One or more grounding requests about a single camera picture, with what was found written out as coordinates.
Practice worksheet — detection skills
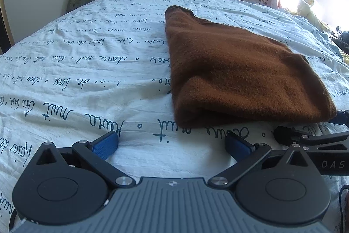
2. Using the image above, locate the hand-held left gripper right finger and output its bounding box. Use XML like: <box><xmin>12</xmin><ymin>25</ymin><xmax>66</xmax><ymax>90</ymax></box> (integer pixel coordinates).
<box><xmin>208</xmin><ymin>131</ymin><xmax>310</xmax><ymax>190</ymax></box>

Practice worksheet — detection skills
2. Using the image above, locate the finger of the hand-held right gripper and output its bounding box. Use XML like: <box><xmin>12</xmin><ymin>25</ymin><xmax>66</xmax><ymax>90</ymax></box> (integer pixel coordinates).
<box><xmin>273</xmin><ymin>126</ymin><xmax>349</xmax><ymax>153</ymax></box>
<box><xmin>331</xmin><ymin>110</ymin><xmax>349</xmax><ymax>126</ymax></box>

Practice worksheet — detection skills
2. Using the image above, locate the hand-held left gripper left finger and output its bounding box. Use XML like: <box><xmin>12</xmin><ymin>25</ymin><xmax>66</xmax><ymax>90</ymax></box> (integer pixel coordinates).
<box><xmin>35</xmin><ymin>131</ymin><xmax>137</xmax><ymax>190</ymax></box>

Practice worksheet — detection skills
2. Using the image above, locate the brown knit sweater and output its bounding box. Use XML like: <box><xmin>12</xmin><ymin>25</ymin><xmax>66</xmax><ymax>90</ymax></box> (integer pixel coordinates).
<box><xmin>164</xmin><ymin>5</ymin><xmax>338</xmax><ymax>130</ymax></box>

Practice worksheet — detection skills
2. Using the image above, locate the dark grey cloth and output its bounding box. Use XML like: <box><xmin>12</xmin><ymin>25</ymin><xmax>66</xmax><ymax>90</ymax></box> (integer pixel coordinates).
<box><xmin>328</xmin><ymin>27</ymin><xmax>349</xmax><ymax>55</ymax></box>

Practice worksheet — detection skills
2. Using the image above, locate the white script printed bed sheet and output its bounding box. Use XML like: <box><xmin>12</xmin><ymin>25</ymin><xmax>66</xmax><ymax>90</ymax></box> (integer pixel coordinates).
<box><xmin>0</xmin><ymin>0</ymin><xmax>349</xmax><ymax>225</ymax></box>

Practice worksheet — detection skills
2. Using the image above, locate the pale yellow cloth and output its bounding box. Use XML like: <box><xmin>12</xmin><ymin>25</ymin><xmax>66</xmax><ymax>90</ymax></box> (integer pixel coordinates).
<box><xmin>289</xmin><ymin>0</ymin><xmax>331</xmax><ymax>31</ymax></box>

